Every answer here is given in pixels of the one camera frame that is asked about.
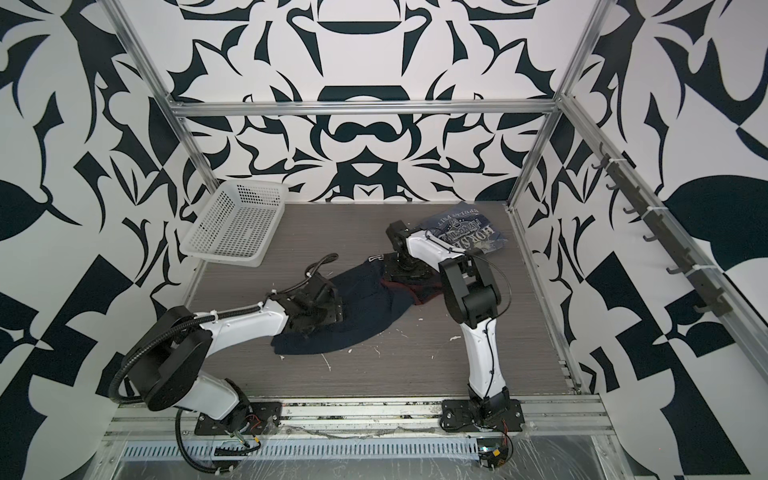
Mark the blue-grey tank top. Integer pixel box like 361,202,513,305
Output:
419,202,507,254

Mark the aluminium front rail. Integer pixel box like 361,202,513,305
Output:
104,395,613,439

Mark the dark navy tank top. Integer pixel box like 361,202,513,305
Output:
271,253,442,356

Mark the grey wall hook rack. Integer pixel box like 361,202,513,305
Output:
593,144,733,317

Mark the aluminium frame back crossbar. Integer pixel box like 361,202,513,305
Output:
170,99,556,118

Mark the green circuit board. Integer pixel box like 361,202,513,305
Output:
477,437,514,470

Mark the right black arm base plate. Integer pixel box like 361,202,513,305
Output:
439,399,525,433

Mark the black corrugated cable hose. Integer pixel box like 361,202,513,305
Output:
106,251,341,476

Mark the white slotted cable duct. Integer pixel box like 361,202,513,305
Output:
119,436,484,462

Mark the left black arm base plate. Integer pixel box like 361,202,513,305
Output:
194,401,283,436

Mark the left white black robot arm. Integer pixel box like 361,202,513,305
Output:
109,273,343,423

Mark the white plastic laundry basket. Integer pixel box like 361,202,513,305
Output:
180,180,288,268

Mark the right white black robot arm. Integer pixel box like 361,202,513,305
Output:
386,221,509,418

